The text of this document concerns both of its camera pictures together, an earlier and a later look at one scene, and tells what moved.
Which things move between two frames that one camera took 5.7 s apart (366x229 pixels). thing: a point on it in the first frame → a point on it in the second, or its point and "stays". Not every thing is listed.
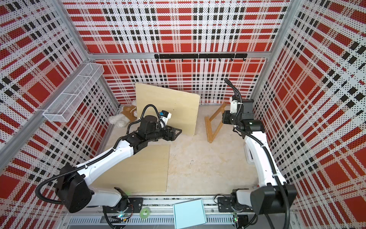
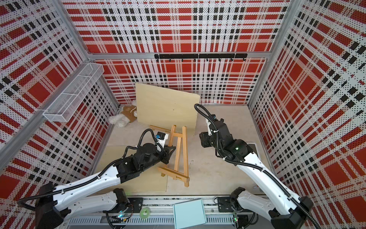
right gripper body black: x=228 y=119 → x=208 y=141
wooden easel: x=208 y=122 → x=181 y=172
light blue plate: x=189 y=214 stays
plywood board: x=183 y=107 stays
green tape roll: x=145 y=213 stays
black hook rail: x=206 y=56 stays
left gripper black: x=172 y=137 → x=166 y=154
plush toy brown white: x=129 y=114 stays
